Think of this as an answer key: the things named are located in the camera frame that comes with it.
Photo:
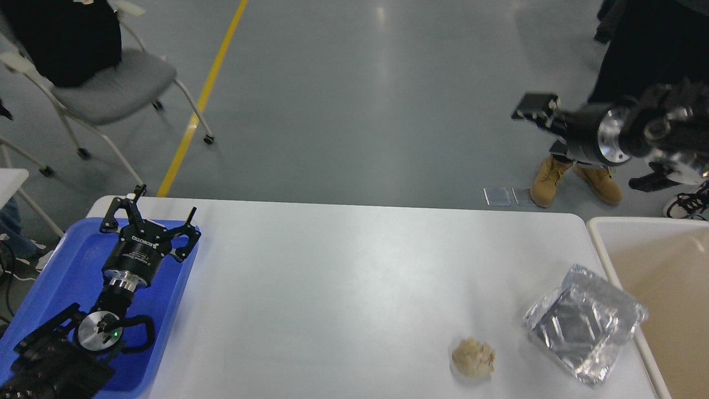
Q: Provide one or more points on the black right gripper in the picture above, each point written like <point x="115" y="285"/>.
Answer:
<point x="591" y="133"/>

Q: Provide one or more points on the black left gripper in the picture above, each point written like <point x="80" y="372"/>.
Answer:
<point x="136" y="252"/>

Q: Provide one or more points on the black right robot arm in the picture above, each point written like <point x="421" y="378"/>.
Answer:
<point x="666" y="126"/>

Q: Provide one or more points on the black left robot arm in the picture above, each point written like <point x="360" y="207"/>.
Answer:
<point x="96" y="322"/>

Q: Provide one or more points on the tan left boot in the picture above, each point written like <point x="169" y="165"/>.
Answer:
<point x="544" y="187"/>

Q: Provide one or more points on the tan boot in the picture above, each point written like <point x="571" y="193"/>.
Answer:
<point x="601" y="181"/>
<point x="544" y="187"/>

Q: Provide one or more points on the tan right boot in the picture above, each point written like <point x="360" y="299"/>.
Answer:
<point x="601" y="181"/>

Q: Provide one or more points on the clear floor plate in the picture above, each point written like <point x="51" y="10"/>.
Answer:
<point x="497" y="196"/>
<point x="522" y="196"/>

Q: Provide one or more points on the blue plastic tray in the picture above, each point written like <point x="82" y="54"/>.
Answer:
<point x="73" y="275"/>

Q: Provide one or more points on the white chair leg with caster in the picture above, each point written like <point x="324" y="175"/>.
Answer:
<point x="7" y="146"/>

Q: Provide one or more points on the person in black trousers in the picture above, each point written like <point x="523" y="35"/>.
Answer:
<point x="656" y="42"/>

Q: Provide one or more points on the grey office chair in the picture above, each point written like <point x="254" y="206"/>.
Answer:
<point x="110" y="95"/>

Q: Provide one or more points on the white side table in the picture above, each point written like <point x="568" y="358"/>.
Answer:
<point x="12" y="180"/>

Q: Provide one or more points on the black white sneaker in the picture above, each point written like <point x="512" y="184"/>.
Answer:
<point x="689" y="205"/>

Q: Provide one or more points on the beige plastic bin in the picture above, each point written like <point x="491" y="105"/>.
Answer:
<point x="664" y="264"/>

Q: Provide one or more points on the aluminium foil container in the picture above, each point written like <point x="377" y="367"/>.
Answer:
<point x="583" y="324"/>

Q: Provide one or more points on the black jacket on chair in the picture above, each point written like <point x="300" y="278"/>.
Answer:
<point x="67" y="41"/>

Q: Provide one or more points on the crumpled brown paper ball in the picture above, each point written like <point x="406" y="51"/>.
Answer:
<point x="474" y="359"/>

